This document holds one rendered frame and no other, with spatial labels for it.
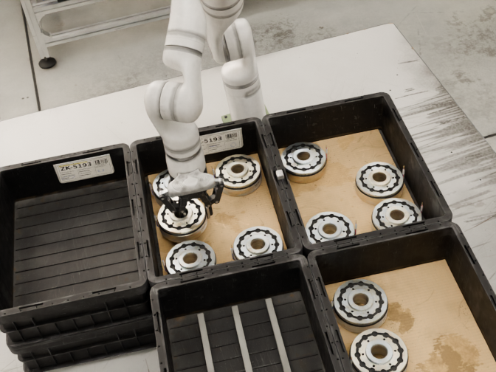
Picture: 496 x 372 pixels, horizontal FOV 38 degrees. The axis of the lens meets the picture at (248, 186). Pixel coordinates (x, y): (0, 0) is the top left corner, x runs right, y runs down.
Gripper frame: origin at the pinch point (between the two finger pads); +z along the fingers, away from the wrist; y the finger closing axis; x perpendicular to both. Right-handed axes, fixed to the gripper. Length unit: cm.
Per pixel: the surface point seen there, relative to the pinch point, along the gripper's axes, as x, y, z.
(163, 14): -189, -7, 76
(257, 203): -2.6, -13.7, 4.4
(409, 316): 33.3, -34.8, 4.2
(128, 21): -188, 9, 75
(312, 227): 9.6, -22.7, 1.5
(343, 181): -3.6, -33.6, 4.4
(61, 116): -61, 30, 18
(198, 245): 7.6, 1.1, 1.3
